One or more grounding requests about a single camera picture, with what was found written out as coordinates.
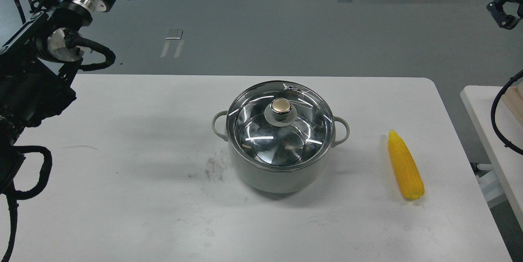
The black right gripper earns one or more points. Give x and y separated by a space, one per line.
501 17

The glass pot lid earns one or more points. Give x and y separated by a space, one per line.
280 126

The yellow corn cob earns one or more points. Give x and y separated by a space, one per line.
405 169

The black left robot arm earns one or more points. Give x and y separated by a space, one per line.
38 66

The grey steel pot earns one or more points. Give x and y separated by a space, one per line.
277 182

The white table leg bracket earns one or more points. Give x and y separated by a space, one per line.
489 184

